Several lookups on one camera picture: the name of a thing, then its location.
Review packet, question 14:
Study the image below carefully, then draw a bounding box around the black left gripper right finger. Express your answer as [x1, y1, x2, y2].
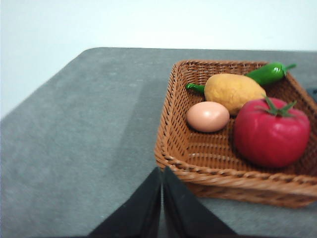
[162, 165, 238, 238]

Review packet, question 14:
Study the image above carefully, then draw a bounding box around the red tomato with green stem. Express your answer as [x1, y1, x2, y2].
[233, 95, 312, 169]

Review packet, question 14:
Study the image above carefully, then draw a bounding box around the yellow-orange potato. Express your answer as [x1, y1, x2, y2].
[204, 73, 267, 116]

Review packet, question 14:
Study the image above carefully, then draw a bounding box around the brown woven wicker basket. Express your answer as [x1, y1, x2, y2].
[154, 59, 317, 209]

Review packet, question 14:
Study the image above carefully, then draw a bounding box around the glossy green chili pepper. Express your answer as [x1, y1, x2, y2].
[185, 62, 297, 94]

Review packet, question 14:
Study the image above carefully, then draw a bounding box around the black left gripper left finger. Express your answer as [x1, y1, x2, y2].
[88, 167, 163, 238]

